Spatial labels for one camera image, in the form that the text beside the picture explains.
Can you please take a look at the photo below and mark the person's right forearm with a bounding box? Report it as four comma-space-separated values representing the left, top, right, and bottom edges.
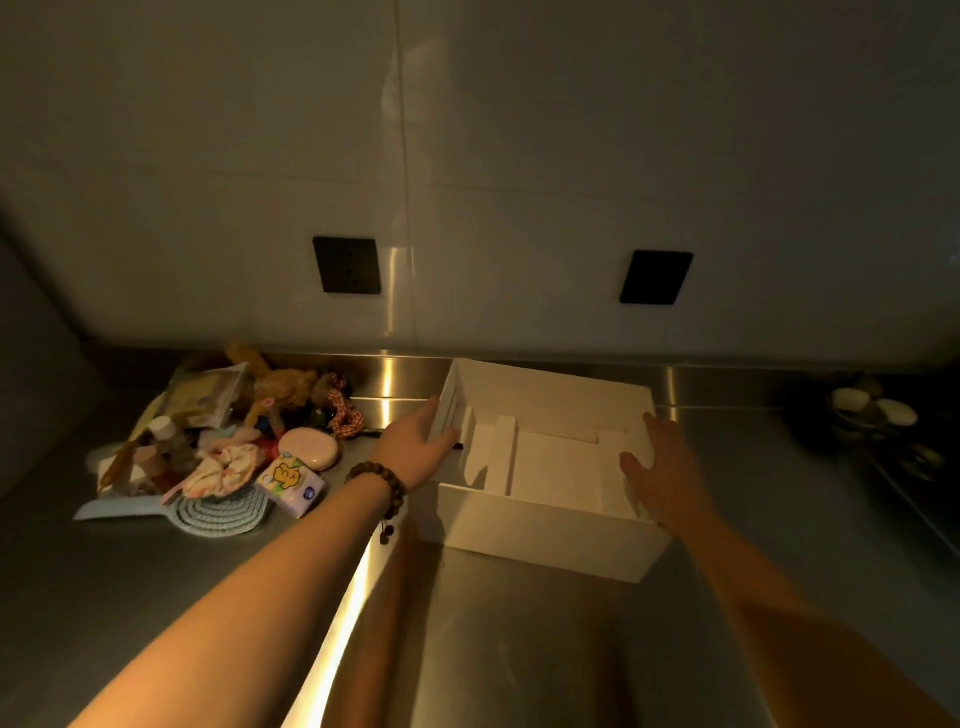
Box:
673, 510, 960, 728

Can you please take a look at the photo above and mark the clear plastic packet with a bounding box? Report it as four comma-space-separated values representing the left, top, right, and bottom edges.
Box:
163, 363, 250, 430

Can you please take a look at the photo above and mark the person's right hand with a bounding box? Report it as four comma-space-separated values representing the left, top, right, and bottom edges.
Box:
619, 412, 717, 528

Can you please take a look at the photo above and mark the blue woven round coaster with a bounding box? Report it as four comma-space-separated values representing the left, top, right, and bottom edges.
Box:
166, 483, 273, 537

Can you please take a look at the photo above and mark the black wall socket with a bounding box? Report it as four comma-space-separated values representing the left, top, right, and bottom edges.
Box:
619, 249, 695, 306
312, 236, 382, 296

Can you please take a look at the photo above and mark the pink round compact case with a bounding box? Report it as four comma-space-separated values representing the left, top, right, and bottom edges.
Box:
278, 427, 341, 473

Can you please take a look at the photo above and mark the white divided organizer box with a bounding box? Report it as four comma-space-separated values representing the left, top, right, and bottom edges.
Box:
411, 357, 673, 585

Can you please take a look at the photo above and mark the small white-capped bottle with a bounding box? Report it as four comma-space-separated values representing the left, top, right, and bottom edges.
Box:
147, 416, 198, 474

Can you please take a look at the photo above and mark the brown plush toy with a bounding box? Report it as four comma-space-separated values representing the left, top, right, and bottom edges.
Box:
225, 343, 320, 432

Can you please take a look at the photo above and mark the cartoon print tissue packet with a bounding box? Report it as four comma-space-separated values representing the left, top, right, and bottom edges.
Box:
255, 452, 329, 520

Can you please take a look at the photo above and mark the light blue flat tray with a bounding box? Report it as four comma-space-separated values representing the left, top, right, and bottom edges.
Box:
72, 442, 175, 522

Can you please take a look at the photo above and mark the floral fabric scrunchie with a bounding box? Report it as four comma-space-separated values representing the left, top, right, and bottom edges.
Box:
162, 444, 267, 505

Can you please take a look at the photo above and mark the red checked scrunchie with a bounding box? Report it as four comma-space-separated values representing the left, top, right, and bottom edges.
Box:
325, 373, 367, 441

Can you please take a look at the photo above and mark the person's left forearm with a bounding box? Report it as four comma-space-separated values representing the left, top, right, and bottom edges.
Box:
69, 471, 408, 728

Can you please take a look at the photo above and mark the person's left hand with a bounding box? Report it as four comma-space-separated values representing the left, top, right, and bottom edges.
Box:
367, 396, 463, 494

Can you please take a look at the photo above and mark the brown wooden bead bracelet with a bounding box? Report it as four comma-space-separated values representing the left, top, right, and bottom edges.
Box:
344, 461, 408, 546

